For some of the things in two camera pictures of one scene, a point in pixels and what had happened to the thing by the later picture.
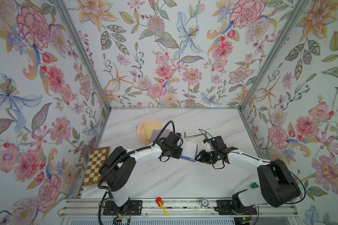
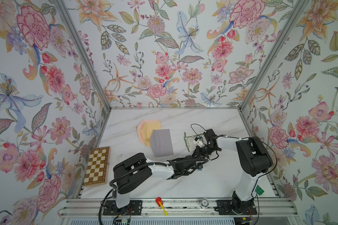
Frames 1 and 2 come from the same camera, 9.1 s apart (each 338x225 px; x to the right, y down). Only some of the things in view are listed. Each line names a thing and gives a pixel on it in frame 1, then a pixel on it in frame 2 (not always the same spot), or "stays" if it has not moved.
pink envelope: (139, 127) stays
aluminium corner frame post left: (62, 6) stays
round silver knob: (205, 202) stays
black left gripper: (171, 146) -> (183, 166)
